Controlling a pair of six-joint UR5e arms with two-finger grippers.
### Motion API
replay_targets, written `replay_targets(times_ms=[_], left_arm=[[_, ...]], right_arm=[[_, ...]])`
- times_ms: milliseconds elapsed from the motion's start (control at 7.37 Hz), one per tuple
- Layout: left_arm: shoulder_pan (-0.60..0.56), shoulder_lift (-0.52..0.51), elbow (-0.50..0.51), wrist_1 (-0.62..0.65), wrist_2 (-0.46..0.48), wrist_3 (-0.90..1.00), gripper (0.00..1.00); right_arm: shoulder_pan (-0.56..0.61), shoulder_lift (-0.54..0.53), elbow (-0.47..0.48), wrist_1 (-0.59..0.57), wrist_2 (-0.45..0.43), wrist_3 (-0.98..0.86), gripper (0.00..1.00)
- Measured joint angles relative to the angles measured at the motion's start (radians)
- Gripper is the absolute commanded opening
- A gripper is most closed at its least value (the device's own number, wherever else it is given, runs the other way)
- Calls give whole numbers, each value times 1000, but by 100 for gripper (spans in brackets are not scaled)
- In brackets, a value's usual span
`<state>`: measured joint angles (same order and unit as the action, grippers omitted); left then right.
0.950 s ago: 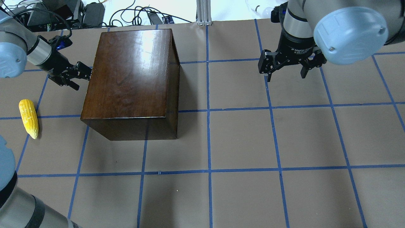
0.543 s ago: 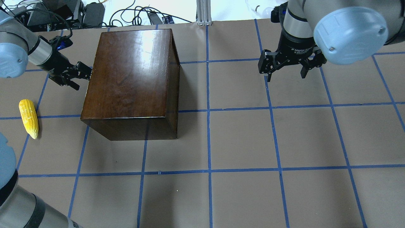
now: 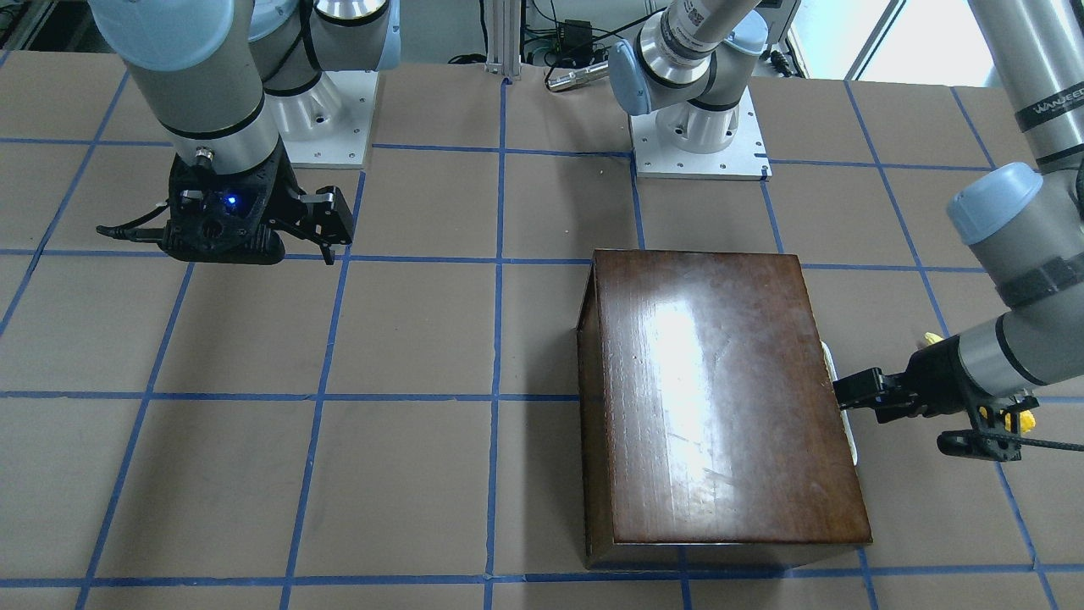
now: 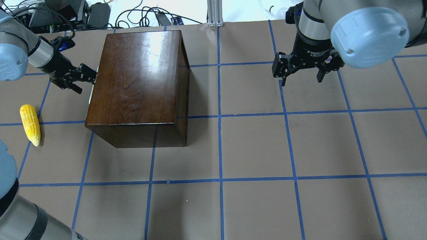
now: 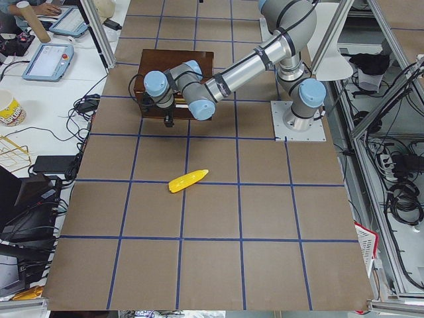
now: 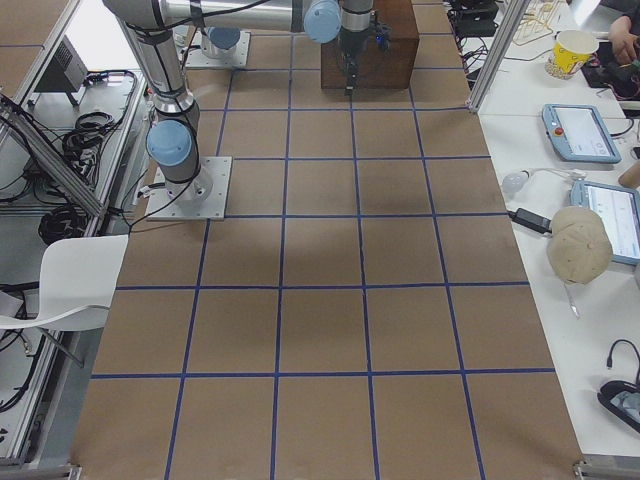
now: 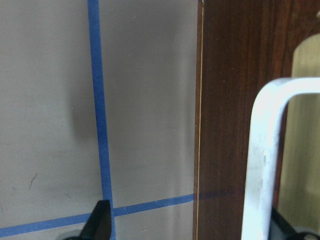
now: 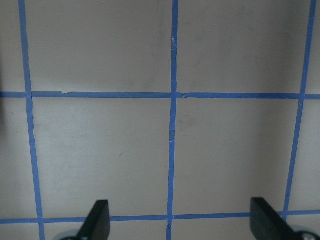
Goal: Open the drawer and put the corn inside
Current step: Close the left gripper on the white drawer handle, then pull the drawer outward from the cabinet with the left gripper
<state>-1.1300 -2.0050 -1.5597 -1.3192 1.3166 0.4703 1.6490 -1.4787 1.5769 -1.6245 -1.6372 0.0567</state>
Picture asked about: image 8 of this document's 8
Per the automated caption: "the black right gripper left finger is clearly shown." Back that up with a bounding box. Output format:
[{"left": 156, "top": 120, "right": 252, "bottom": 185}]
[{"left": 75, "top": 200, "right": 111, "bottom": 240}]

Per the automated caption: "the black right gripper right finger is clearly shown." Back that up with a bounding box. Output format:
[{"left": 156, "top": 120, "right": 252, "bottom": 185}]
[{"left": 250, "top": 197, "right": 300, "bottom": 240}]

